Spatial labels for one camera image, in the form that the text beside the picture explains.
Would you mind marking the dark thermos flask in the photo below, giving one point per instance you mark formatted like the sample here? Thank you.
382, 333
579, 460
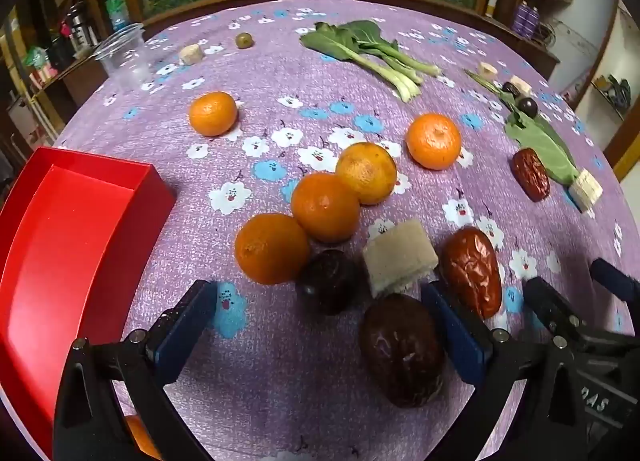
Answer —
81, 28

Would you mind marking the red dried date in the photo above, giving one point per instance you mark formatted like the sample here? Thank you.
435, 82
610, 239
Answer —
531, 175
472, 271

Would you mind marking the broad green leaf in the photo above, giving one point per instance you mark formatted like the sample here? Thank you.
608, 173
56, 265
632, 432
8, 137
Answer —
542, 143

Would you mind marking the green bok choy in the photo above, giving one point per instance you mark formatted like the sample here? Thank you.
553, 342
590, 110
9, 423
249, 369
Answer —
365, 43

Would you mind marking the purple bottle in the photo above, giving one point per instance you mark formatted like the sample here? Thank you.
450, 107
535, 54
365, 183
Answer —
533, 21
521, 18

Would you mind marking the green packet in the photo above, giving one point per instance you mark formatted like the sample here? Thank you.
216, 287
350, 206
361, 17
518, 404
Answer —
35, 58

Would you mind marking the small pale sugarcane piece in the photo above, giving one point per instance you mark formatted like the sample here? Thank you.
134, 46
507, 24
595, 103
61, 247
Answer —
522, 85
191, 55
487, 71

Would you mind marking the pale sugarcane block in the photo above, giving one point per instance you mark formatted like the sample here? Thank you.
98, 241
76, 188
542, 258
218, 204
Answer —
400, 258

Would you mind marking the orange mandarin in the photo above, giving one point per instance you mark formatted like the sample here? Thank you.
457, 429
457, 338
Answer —
272, 248
142, 443
325, 208
433, 141
367, 173
212, 113

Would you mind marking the small green olive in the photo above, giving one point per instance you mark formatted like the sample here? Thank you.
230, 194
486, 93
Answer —
244, 40

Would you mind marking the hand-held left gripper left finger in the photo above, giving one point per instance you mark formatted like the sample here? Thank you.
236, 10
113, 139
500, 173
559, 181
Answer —
182, 341

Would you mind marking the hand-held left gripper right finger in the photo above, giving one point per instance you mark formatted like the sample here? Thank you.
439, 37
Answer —
452, 336

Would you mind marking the clear plastic cup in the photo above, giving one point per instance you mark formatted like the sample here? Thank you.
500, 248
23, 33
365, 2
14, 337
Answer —
122, 58

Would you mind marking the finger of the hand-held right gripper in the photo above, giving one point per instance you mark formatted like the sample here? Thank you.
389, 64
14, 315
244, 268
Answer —
552, 308
617, 281

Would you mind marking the green plastic bottle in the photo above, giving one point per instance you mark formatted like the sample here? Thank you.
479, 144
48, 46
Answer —
116, 8

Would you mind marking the thick pale sugarcane piece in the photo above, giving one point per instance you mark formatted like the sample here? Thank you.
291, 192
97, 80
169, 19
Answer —
586, 191

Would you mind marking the wooden shelf unit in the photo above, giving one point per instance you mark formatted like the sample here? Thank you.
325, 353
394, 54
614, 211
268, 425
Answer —
65, 81

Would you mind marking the dark brown dried date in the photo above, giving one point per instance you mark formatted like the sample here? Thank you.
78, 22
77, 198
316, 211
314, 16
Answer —
400, 356

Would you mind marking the dark purple plum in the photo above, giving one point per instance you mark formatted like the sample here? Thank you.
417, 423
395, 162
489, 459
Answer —
327, 281

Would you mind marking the red rectangular tray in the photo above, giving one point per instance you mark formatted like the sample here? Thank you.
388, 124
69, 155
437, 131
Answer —
65, 251

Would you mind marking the purple floral tablecloth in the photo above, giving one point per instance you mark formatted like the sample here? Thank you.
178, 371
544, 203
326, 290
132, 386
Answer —
280, 381

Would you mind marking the dark purple grape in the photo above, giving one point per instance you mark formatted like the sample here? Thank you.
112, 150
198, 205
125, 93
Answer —
509, 89
527, 106

